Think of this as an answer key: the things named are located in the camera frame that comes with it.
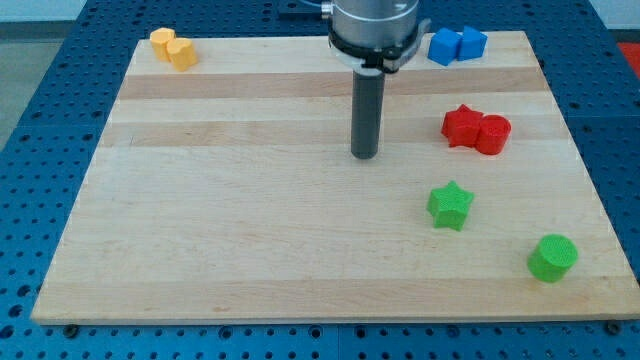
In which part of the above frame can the yellow heart block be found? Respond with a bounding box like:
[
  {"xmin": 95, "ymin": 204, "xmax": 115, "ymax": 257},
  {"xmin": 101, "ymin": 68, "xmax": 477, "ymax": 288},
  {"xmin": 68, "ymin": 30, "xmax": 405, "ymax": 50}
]
[{"xmin": 166, "ymin": 37, "xmax": 198, "ymax": 72}]

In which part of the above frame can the blue cube block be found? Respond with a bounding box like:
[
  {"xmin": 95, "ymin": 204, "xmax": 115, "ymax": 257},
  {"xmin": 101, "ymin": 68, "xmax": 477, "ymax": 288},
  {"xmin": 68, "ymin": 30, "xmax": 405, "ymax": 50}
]
[
  {"xmin": 427, "ymin": 28, "xmax": 462, "ymax": 66},
  {"xmin": 457, "ymin": 26, "xmax": 488, "ymax": 61}
]

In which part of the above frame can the yellow hexagon block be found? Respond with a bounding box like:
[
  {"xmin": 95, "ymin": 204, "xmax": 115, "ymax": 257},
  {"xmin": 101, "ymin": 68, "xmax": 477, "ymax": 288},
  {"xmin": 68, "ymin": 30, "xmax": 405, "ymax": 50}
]
[{"xmin": 149, "ymin": 27, "xmax": 176, "ymax": 62}]

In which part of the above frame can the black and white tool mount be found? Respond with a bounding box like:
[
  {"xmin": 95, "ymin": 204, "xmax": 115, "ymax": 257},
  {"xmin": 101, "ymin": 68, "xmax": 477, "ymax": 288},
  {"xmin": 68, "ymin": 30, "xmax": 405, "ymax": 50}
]
[{"xmin": 328, "ymin": 18, "xmax": 431, "ymax": 74}]

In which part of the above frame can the red star block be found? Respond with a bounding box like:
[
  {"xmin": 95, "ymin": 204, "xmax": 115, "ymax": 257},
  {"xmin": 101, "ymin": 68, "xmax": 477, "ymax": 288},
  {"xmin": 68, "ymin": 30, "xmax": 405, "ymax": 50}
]
[{"xmin": 441, "ymin": 104, "xmax": 484, "ymax": 148}]

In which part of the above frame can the green star block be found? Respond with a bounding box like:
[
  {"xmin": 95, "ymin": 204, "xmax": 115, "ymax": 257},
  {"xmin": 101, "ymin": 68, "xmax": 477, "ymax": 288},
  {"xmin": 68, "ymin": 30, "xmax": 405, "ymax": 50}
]
[{"xmin": 426, "ymin": 181, "xmax": 475, "ymax": 231}]

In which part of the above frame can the green cylinder block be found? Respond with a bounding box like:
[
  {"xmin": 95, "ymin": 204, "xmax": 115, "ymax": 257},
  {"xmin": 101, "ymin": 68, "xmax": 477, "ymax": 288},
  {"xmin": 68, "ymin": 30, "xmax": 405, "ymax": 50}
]
[{"xmin": 527, "ymin": 234, "xmax": 579, "ymax": 283}]

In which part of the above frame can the blue cube block right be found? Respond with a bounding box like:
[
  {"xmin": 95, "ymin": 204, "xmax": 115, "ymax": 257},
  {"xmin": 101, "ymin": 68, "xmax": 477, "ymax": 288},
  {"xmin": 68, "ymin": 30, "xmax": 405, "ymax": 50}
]
[{"xmin": 457, "ymin": 26, "xmax": 488, "ymax": 61}]

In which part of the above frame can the blue cube block left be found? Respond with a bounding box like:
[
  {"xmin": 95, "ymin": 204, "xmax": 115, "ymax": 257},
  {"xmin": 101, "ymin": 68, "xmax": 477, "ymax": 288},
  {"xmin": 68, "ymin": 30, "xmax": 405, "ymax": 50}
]
[{"xmin": 427, "ymin": 28, "xmax": 462, "ymax": 66}]

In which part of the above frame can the red cylinder block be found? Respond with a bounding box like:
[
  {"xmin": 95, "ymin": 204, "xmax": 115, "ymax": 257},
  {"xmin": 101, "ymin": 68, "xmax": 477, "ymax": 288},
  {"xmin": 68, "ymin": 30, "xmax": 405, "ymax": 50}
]
[{"xmin": 475, "ymin": 115, "xmax": 512, "ymax": 155}]

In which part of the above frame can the wooden board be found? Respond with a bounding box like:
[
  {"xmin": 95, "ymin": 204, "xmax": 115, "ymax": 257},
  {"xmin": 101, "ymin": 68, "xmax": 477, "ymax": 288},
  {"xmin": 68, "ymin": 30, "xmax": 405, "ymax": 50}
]
[{"xmin": 31, "ymin": 31, "xmax": 639, "ymax": 325}]

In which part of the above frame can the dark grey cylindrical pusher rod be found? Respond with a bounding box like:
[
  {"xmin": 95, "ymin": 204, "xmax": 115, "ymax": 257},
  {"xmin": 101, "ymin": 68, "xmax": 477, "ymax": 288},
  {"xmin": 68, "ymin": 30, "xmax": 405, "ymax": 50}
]
[{"xmin": 351, "ymin": 72, "xmax": 385, "ymax": 160}]

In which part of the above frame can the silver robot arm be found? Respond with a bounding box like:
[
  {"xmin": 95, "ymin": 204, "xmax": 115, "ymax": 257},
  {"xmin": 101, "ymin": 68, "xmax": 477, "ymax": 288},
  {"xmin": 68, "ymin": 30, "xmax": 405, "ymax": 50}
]
[{"xmin": 320, "ymin": 0, "xmax": 431, "ymax": 160}]

